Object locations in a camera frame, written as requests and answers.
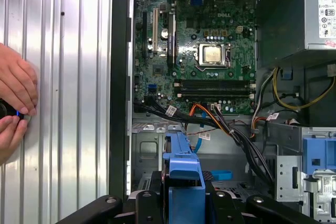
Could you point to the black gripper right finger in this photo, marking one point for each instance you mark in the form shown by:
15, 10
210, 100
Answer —
225, 208

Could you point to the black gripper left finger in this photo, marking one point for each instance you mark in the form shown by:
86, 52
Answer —
147, 208

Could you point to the hard disk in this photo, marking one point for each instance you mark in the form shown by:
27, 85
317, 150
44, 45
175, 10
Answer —
183, 166

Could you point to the grey metal disk bay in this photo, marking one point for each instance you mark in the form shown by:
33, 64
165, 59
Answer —
147, 150

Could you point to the person's right hand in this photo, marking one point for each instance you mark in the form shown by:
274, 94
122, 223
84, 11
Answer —
10, 140

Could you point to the person's left hand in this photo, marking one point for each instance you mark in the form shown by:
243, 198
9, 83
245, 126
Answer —
18, 82

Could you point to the grey optical drive cage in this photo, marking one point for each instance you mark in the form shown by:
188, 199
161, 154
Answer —
286, 176

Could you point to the blue drive latch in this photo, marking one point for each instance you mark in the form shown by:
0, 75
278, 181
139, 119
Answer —
317, 153

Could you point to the black RAM slot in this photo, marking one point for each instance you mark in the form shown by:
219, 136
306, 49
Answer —
215, 93
215, 83

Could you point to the black PC case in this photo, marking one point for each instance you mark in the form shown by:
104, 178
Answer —
119, 77

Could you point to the CPU socket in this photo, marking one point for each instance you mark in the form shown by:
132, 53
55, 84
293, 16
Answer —
212, 65

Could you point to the silver CPU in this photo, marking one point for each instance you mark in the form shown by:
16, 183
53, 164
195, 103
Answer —
213, 54

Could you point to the black expansion slot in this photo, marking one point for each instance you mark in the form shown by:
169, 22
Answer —
144, 35

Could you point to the green motherboard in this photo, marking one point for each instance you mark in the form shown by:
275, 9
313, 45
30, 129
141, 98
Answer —
199, 32

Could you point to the white expansion slot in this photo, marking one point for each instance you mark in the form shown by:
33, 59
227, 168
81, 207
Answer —
155, 30

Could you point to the grey power supply unit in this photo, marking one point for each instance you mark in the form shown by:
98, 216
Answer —
283, 24

